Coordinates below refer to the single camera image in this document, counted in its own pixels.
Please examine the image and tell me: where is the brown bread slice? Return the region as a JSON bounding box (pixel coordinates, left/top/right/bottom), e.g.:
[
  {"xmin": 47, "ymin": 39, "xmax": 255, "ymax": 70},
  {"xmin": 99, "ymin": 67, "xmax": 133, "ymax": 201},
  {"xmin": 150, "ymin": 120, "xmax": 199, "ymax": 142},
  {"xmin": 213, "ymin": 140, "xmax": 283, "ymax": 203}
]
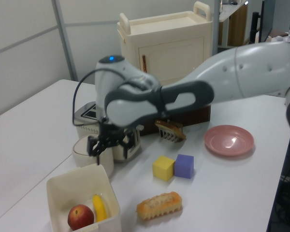
[{"xmin": 154, "ymin": 120, "xmax": 187, "ymax": 143}]

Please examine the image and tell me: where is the grey partition post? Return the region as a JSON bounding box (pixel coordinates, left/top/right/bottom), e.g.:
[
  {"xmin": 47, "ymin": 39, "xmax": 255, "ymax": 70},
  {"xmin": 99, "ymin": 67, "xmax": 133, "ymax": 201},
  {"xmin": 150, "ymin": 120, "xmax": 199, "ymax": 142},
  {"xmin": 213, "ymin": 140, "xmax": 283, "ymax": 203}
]
[{"xmin": 52, "ymin": 0, "xmax": 78, "ymax": 82}]

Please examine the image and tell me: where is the black monitor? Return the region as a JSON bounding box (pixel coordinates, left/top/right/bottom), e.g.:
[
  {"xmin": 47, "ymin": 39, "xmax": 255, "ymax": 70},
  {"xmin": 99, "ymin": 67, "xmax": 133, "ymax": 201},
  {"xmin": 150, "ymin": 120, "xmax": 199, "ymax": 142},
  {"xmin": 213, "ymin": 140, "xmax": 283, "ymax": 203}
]
[{"xmin": 260, "ymin": 0, "xmax": 276, "ymax": 44}]

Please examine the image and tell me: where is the metal toast rack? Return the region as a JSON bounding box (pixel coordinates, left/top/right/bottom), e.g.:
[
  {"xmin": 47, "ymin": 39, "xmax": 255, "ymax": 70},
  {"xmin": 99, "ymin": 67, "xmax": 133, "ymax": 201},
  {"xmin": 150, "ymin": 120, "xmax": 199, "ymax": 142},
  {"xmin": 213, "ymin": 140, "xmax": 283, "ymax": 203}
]
[{"xmin": 158, "ymin": 119, "xmax": 184, "ymax": 142}]

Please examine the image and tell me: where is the silver two-slot toaster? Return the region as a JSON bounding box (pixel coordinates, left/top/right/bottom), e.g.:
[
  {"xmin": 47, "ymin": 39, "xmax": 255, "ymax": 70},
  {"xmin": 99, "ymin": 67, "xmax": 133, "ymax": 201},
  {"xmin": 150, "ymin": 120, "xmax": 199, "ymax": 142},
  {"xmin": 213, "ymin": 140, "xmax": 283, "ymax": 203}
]
[{"xmin": 73, "ymin": 101, "xmax": 142, "ymax": 162}]

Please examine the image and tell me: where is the black monitor stand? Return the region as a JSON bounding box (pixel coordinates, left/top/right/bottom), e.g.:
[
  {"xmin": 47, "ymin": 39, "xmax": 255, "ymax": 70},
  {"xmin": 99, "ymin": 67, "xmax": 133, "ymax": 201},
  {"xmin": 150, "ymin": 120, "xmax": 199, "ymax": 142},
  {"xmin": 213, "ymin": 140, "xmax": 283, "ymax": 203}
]
[{"xmin": 250, "ymin": 11, "xmax": 261, "ymax": 44}]

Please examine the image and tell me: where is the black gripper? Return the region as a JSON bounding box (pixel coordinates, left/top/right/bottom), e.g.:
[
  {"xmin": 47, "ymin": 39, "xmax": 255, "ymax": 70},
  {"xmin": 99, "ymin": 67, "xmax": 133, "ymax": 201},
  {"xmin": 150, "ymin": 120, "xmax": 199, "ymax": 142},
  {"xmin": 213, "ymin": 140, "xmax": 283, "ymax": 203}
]
[{"xmin": 87, "ymin": 117, "xmax": 141, "ymax": 167}]

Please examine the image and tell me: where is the bundle of floor cables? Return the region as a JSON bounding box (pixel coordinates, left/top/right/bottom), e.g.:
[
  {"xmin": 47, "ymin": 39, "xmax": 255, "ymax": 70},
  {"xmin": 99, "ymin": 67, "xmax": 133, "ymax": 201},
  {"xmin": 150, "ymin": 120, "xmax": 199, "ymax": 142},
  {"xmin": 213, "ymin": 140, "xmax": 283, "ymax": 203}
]
[{"xmin": 275, "ymin": 142, "xmax": 290, "ymax": 232}]

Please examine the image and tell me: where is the white lidded canister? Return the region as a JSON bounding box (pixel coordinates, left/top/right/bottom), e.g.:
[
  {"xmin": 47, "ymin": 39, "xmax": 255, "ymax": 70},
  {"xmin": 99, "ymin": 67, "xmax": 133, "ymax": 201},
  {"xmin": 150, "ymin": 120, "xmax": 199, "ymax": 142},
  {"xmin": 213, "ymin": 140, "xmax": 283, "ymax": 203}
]
[{"xmin": 72, "ymin": 135, "xmax": 115, "ymax": 178}]

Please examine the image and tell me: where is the yellow banana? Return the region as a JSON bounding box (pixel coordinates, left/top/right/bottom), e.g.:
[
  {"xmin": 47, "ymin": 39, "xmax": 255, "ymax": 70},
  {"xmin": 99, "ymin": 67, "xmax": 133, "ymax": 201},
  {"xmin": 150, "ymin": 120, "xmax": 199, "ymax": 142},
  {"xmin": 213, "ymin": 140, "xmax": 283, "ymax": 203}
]
[{"xmin": 91, "ymin": 194, "xmax": 108, "ymax": 222}]

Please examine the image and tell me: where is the pink plate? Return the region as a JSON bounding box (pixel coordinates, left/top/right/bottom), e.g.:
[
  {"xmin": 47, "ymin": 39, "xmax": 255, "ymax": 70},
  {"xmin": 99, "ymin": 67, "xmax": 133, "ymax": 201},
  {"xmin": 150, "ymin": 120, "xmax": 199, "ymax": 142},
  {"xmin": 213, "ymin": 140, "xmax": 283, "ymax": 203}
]
[{"xmin": 203, "ymin": 125, "xmax": 255, "ymax": 158}]

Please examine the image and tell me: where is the purple foam cube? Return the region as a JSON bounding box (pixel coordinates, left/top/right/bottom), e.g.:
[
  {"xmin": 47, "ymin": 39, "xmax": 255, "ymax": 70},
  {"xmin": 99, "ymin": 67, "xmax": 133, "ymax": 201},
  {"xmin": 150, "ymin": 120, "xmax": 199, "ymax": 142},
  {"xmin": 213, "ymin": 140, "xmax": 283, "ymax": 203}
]
[{"xmin": 174, "ymin": 154, "xmax": 195, "ymax": 179}]

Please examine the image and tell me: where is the long ridged bread pastry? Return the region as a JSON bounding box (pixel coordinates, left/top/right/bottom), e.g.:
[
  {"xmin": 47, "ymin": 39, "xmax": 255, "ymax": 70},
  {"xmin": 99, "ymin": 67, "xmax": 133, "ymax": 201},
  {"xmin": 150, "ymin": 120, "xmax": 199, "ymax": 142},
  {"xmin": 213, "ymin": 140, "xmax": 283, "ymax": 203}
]
[{"xmin": 136, "ymin": 191, "xmax": 183, "ymax": 220}]

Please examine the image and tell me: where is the wooden shelf unit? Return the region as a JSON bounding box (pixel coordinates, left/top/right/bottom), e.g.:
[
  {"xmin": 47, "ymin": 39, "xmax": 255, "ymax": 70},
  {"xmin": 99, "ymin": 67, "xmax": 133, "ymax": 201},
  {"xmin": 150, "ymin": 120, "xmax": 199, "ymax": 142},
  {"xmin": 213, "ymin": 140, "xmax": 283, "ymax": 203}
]
[{"xmin": 217, "ymin": 0, "xmax": 248, "ymax": 48}]

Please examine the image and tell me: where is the white square plastic container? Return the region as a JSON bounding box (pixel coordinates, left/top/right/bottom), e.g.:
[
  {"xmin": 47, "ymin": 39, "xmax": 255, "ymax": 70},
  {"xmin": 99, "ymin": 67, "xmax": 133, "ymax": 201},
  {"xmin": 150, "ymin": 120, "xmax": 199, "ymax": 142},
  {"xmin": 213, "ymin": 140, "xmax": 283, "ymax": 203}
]
[{"xmin": 46, "ymin": 164, "xmax": 123, "ymax": 232}]

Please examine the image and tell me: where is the red apple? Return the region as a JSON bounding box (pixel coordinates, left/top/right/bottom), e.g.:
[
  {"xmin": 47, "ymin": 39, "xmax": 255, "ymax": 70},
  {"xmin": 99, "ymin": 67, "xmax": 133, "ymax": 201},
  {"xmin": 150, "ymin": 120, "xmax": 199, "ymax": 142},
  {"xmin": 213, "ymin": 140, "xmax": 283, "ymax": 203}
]
[{"xmin": 67, "ymin": 204, "xmax": 95, "ymax": 232}]

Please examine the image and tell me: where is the yellow foam cube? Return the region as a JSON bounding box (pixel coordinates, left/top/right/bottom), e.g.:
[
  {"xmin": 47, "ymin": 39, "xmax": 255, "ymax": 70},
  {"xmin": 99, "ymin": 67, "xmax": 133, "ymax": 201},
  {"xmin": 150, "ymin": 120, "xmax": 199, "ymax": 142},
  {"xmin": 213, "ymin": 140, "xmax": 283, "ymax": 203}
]
[{"xmin": 152, "ymin": 156, "xmax": 176, "ymax": 182}]

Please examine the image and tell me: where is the dark brown wooden base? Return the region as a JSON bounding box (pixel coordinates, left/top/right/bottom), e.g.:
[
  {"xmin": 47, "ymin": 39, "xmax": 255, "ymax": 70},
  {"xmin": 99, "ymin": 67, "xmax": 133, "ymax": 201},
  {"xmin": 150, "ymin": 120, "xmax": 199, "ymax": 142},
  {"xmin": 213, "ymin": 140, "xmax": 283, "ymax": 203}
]
[{"xmin": 140, "ymin": 103, "xmax": 211, "ymax": 136}]

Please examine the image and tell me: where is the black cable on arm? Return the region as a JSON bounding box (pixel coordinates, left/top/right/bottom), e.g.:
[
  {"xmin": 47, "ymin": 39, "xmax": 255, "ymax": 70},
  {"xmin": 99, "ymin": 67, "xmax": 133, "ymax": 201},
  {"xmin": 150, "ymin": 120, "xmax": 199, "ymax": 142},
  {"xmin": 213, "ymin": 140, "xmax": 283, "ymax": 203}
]
[{"xmin": 71, "ymin": 69, "xmax": 126, "ymax": 126}]

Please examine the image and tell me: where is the cream toy cabinet with handles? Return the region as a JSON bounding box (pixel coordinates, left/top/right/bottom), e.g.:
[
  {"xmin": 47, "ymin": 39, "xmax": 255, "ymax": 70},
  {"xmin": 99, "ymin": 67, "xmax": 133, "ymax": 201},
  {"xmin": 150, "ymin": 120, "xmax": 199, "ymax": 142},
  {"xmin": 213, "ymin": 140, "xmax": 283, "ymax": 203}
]
[{"xmin": 117, "ymin": 1, "xmax": 213, "ymax": 85}]

